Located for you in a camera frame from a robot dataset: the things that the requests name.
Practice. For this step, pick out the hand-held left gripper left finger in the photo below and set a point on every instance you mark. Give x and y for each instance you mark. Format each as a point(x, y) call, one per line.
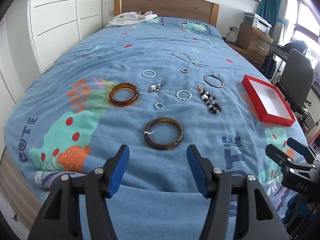
point(120, 171)

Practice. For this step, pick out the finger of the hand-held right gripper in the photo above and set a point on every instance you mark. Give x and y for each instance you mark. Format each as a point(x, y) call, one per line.
point(277, 155)
point(298, 145)

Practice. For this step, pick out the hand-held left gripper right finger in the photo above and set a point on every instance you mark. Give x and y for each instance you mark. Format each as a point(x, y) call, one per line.
point(197, 172)

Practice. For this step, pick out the brown bangle with white tag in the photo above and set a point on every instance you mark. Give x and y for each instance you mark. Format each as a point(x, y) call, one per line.
point(163, 146)

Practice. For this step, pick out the red jewelry box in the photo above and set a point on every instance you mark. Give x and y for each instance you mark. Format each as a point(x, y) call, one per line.
point(265, 92)

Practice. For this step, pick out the silver twisted hoop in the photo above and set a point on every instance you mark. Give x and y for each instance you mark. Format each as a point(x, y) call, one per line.
point(177, 95)
point(143, 74)

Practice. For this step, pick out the person's right hand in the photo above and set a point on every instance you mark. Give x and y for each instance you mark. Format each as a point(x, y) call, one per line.
point(297, 210)

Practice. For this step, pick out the amber bangle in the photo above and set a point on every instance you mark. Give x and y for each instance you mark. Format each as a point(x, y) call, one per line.
point(124, 103)

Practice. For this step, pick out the grey office chair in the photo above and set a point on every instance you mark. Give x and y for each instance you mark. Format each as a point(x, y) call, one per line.
point(297, 75)

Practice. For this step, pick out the silver metal watch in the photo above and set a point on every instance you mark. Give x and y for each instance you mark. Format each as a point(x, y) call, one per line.
point(153, 88)

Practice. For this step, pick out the thin silver bangle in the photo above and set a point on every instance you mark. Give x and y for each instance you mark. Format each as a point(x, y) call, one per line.
point(205, 80)

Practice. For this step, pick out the dark bag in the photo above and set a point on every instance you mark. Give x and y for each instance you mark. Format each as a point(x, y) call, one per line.
point(297, 46)

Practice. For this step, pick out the wooden dresser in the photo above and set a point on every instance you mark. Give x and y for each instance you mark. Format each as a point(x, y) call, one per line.
point(252, 42)

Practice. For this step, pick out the white printer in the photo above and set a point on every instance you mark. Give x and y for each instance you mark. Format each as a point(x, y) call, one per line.
point(262, 23)

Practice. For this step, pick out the window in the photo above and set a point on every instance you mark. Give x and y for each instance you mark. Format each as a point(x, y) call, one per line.
point(307, 17)

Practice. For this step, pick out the blue printed blanket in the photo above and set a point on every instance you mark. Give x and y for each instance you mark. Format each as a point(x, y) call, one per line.
point(150, 42)

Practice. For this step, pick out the teal curtain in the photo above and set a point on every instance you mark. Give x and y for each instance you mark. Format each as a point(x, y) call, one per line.
point(268, 2)

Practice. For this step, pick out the white clothing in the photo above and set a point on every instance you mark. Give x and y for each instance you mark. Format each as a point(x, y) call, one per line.
point(125, 20)

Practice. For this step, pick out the white wardrobe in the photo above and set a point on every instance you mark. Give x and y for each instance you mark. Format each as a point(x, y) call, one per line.
point(62, 17)

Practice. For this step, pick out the wooden headboard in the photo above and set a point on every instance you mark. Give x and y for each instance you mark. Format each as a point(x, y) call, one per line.
point(170, 5)

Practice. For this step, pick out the wall socket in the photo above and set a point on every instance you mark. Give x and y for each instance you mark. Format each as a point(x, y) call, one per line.
point(233, 28)

